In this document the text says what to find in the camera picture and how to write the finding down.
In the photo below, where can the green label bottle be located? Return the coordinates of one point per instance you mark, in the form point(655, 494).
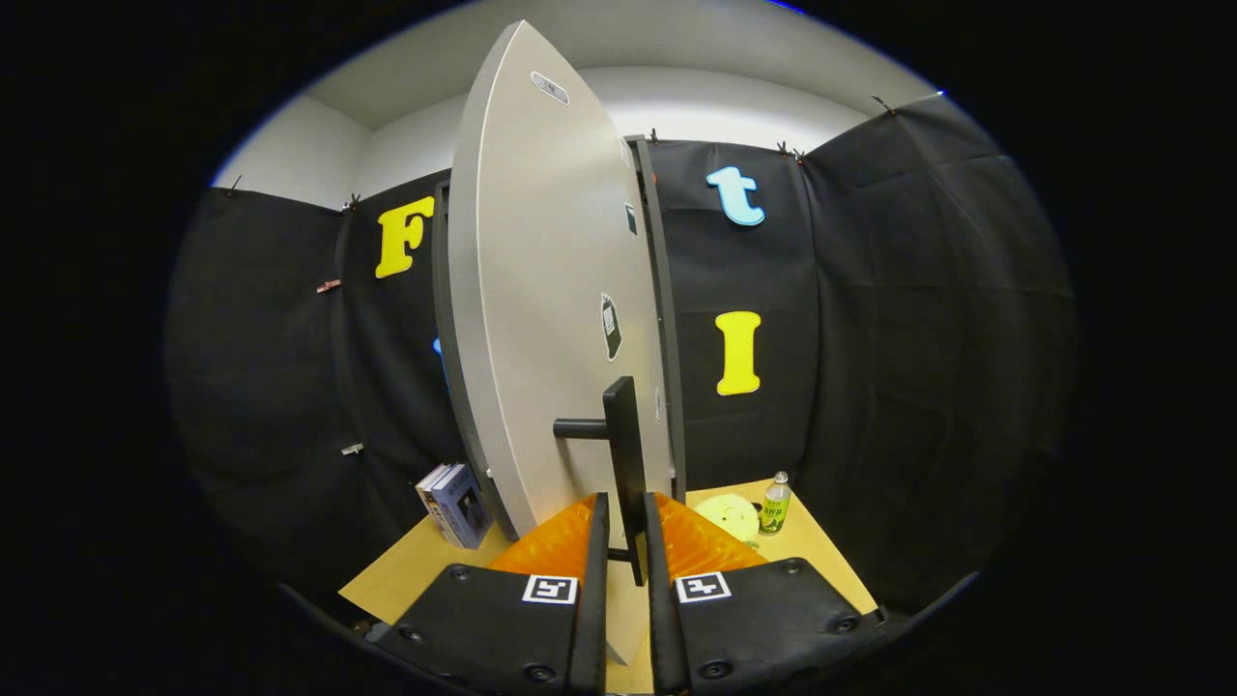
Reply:
point(774, 505)

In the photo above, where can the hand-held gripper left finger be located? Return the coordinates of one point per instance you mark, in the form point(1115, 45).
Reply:
point(591, 619)

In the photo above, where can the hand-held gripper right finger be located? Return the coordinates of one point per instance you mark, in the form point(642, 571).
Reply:
point(662, 628)

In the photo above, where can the grey shoe cabinet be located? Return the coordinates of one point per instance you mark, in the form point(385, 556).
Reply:
point(667, 338)

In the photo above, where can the black backdrop cloth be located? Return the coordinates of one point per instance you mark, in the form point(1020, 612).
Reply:
point(918, 338)

